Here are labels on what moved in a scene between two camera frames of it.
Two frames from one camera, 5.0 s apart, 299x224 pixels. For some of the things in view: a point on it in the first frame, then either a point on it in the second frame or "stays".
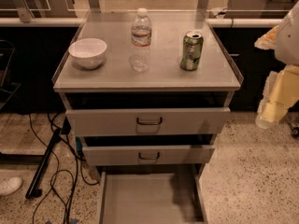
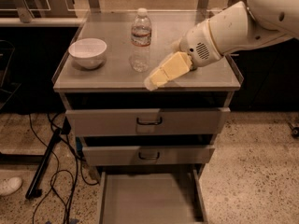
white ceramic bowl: x=88 y=52 stays
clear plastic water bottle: x=141 y=30 stays
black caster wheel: x=294 y=131 stays
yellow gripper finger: x=280 y=94 to x=179 y=63
